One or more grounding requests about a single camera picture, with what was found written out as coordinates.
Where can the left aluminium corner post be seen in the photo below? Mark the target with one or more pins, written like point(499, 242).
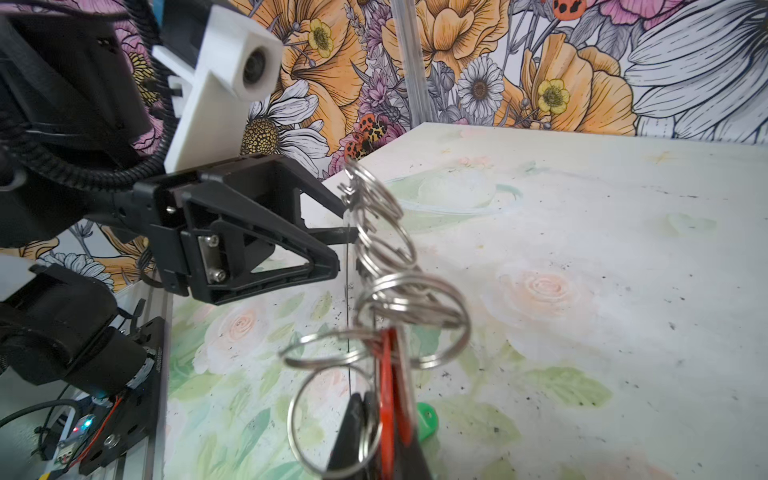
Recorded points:
point(406, 23)

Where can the metal key organizer plate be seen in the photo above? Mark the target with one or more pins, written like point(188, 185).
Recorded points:
point(431, 315)

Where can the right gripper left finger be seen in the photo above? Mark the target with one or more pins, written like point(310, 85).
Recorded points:
point(355, 453)

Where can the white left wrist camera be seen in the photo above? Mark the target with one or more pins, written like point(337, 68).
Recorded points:
point(221, 62)

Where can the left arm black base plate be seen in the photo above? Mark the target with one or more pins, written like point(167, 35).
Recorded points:
point(127, 372)

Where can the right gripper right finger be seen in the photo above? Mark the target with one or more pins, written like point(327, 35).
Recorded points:
point(409, 460)

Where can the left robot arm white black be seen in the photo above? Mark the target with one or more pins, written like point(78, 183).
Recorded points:
point(133, 118)

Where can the green circuit board left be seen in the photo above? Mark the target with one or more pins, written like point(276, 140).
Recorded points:
point(70, 446)

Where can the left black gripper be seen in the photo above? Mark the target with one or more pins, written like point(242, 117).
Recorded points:
point(235, 229)

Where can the red tagged key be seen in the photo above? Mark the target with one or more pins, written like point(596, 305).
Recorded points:
point(394, 395)

